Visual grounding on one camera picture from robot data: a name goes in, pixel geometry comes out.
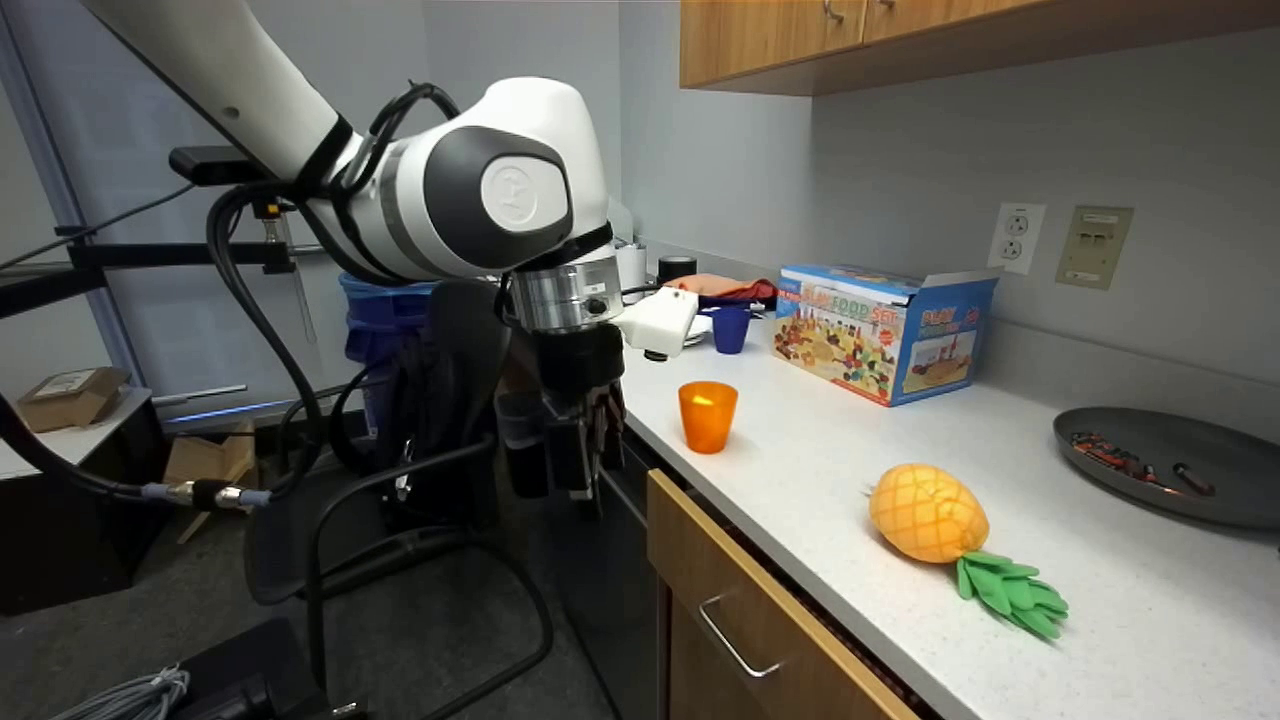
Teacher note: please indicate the small red item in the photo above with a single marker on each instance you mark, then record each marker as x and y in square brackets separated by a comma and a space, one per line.
[724, 286]

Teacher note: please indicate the black tubular chair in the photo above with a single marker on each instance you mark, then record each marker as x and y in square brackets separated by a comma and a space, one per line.
[461, 362]

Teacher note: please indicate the folded cardboard piece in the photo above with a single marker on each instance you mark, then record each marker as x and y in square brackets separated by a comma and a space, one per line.
[213, 463]

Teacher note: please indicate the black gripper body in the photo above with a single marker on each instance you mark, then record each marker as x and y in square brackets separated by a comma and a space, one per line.
[576, 365]

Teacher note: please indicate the blue trash bin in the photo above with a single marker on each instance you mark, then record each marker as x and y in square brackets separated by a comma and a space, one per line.
[385, 321]

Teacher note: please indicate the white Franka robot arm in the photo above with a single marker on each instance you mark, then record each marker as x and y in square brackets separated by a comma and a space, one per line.
[442, 200]

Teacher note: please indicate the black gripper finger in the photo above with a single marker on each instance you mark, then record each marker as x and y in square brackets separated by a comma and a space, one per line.
[566, 463]
[609, 431]

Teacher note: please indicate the black stereo camera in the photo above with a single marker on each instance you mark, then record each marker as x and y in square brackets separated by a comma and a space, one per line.
[213, 164]

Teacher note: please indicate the small cardboard box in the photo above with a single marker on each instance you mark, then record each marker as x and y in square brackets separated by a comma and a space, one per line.
[69, 399]

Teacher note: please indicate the white bottle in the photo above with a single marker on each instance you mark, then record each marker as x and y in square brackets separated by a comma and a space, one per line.
[635, 261]

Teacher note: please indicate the orange pineapple plush toy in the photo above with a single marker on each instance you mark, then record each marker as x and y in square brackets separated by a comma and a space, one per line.
[927, 514]

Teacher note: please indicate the colourful toy food box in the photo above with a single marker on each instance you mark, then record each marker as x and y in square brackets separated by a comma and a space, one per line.
[921, 334]

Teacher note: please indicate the small black container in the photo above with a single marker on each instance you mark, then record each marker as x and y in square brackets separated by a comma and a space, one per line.
[676, 268]

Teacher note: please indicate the beige switch plate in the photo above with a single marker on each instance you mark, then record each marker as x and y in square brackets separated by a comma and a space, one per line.
[1092, 246]

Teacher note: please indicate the wooden upper cabinet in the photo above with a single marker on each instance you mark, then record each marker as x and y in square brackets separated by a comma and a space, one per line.
[802, 41]

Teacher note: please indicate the black camera boom stand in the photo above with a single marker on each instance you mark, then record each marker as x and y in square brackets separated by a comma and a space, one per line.
[135, 255]

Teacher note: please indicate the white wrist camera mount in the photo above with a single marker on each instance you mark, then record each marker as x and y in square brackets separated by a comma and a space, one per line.
[659, 321]

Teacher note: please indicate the orange plastic cup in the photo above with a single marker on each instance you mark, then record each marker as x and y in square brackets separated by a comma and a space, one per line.
[707, 420]

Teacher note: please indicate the dark grey round tray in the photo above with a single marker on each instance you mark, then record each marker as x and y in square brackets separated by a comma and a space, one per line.
[1174, 472]

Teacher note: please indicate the white power outlet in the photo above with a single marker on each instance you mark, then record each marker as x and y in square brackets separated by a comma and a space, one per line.
[1019, 236]

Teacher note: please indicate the blue plastic cup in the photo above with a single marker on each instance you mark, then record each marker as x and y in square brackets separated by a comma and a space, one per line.
[731, 329]

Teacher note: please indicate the black low cabinet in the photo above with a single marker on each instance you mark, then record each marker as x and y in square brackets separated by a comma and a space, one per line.
[66, 562]

